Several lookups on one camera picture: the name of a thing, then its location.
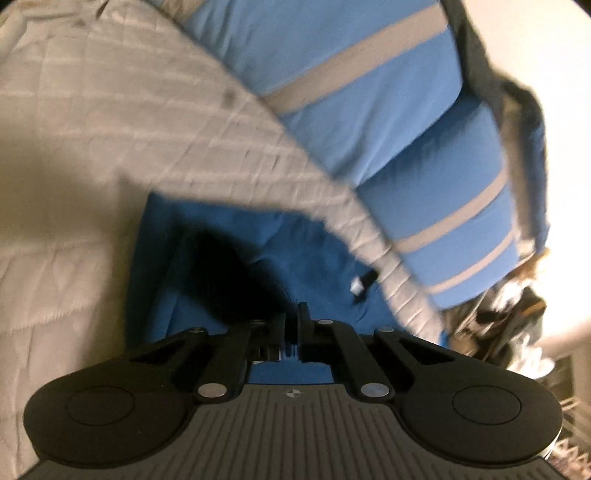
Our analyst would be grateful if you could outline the dark blue sweatshirt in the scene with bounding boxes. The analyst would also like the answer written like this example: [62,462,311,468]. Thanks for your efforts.
[125,192,399,386]

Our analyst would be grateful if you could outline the blue striped pillow right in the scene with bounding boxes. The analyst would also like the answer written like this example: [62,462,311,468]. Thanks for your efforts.
[356,94,518,309]

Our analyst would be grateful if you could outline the blue striped pillow left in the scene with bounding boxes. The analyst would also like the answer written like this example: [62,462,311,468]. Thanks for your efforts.
[158,0,463,185]

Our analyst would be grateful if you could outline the dark cluttered bag pile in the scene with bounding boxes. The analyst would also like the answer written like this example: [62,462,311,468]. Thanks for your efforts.
[443,268,555,380]

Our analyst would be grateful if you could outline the dark blue headboard cushion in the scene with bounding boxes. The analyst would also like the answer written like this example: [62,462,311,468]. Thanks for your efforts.
[501,78,550,259]

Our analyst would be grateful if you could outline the black garment behind pillows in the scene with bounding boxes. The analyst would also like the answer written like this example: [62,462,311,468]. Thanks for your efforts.
[440,0,509,126]

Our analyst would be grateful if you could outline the blue striped pillow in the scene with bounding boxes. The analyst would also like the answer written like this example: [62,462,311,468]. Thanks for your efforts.
[356,94,518,309]
[158,0,463,185]

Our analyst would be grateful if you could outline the grey quilted bedspread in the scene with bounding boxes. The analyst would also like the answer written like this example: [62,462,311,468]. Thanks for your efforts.
[1,1,443,479]

